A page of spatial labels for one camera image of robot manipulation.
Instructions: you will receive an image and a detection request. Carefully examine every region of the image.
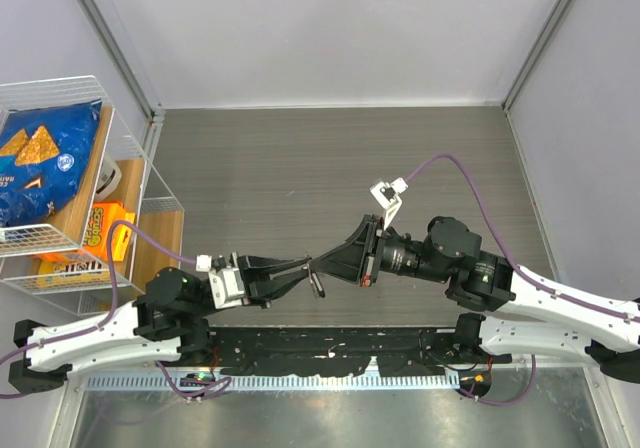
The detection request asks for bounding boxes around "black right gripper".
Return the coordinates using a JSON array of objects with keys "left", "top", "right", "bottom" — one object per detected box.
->
[{"left": 310, "top": 214, "right": 452, "bottom": 287}]

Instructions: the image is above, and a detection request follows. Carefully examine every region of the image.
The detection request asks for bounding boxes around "silver keyring with clips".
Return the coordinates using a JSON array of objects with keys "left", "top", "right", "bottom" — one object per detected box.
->
[{"left": 307, "top": 263, "right": 326, "bottom": 298}]

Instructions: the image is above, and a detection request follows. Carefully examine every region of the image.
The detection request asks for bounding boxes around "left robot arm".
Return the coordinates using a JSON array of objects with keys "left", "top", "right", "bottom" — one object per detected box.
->
[{"left": 8, "top": 254, "right": 311, "bottom": 396}]

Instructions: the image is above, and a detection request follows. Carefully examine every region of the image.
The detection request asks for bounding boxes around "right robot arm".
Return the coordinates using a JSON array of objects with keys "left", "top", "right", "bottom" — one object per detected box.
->
[{"left": 311, "top": 215, "right": 639, "bottom": 383}]

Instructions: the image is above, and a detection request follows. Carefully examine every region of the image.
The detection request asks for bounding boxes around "wooden shelf board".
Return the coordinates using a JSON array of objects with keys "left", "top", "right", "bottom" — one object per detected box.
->
[{"left": 112, "top": 157, "right": 185, "bottom": 284}]

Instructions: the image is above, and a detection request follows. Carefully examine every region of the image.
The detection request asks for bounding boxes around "orange candy box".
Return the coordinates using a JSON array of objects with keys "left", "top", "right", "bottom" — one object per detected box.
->
[{"left": 70, "top": 201, "right": 136, "bottom": 262}]

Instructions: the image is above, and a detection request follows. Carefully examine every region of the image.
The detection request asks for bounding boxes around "white round device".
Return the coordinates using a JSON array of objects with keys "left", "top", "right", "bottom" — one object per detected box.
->
[{"left": 94, "top": 153, "right": 122, "bottom": 202}]

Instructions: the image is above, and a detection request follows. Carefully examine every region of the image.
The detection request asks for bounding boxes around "yellow snack box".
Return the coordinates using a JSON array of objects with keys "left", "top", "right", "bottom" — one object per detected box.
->
[{"left": 35, "top": 255, "right": 110, "bottom": 289}]

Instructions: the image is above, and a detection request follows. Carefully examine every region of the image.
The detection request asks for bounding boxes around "blue chips bag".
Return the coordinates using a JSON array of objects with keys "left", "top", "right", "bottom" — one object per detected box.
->
[{"left": 1, "top": 99, "right": 102, "bottom": 228}]

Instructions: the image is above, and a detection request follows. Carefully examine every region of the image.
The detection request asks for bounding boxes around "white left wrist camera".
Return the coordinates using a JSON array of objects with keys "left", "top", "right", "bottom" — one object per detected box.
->
[{"left": 195, "top": 252, "right": 249, "bottom": 310}]

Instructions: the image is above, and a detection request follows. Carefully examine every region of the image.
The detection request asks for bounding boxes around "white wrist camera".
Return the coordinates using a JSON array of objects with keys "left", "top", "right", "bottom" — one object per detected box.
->
[
  {"left": 195, "top": 252, "right": 249, "bottom": 310},
  {"left": 369, "top": 177, "right": 408, "bottom": 229}
]

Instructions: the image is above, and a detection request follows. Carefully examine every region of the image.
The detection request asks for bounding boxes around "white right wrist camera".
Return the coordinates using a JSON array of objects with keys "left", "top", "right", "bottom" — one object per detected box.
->
[{"left": 369, "top": 177, "right": 408, "bottom": 229}]

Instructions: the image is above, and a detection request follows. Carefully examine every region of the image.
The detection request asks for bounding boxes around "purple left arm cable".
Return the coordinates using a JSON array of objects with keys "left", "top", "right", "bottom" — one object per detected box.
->
[{"left": 0, "top": 219, "right": 204, "bottom": 400}]

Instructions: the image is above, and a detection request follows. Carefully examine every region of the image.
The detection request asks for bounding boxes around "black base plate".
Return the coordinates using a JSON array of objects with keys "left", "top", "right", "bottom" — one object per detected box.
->
[{"left": 189, "top": 327, "right": 512, "bottom": 378}]

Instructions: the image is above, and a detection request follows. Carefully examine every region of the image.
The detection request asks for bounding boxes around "white slotted cable duct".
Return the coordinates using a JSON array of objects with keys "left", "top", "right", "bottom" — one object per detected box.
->
[{"left": 85, "top": 371, "right": 460, "bottom": 392}]

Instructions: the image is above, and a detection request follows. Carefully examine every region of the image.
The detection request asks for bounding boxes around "white wire shelf rack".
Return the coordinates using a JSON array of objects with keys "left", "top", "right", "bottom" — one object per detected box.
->
[{"left": 1, "top": 76, "right": 184, "bottom": 317}]

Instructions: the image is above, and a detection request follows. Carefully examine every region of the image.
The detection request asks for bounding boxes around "aluminium frame rail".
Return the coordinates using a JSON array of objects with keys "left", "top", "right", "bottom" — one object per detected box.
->
[{"left": 77, "top": 0, "right": 164, "bottom": 122}]

